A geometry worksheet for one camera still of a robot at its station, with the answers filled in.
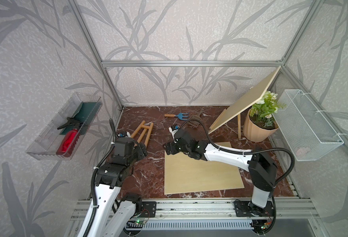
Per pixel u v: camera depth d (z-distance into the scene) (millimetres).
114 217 542
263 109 831
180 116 1146
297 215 725
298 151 722
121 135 615
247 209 733
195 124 1087
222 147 550
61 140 601
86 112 705
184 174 887
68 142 584
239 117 907
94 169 468
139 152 627
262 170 459
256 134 896
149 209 736
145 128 1056
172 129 735
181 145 619
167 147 724
